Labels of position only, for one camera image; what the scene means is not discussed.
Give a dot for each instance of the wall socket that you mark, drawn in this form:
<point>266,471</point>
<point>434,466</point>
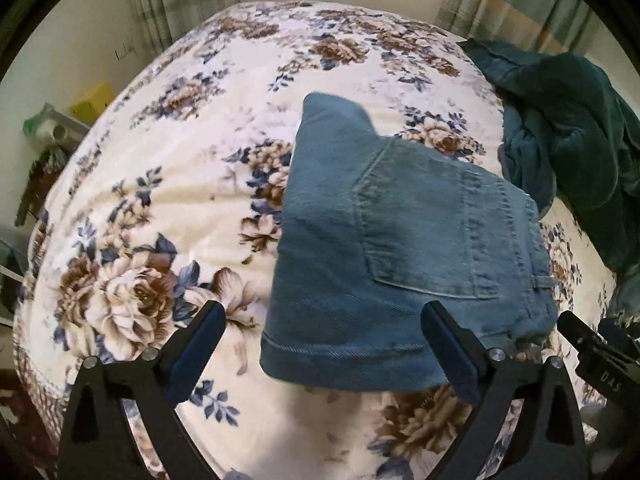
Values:
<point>125,51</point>

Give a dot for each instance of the blue denim pants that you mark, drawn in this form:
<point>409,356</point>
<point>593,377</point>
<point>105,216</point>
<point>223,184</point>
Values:
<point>375,260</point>

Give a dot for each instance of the dark green plush blanket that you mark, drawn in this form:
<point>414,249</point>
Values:
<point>575,135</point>

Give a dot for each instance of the green striped curtain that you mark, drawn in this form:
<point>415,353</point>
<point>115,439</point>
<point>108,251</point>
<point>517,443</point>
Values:
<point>500,5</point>
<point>180,0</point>

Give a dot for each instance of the green plastic bag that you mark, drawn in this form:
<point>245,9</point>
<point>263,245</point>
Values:
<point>36,117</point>

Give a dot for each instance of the grey side table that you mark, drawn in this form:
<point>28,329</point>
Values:
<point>75,127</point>

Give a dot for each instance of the floral bed blanket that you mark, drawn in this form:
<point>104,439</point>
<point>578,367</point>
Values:
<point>150,185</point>

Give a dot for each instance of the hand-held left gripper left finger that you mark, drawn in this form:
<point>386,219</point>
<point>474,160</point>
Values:
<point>192,355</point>

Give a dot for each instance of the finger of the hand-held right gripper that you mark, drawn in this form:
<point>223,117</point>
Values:
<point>577,330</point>
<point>620,335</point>

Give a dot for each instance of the yellow box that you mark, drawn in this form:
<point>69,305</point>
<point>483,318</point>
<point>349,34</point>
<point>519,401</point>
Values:
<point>91,101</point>

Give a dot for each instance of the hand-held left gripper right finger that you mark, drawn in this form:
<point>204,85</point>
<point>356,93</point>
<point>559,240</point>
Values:
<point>452,355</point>

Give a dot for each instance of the red patterned cloth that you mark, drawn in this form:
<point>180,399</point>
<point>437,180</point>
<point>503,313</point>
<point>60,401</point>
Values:
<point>22,410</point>

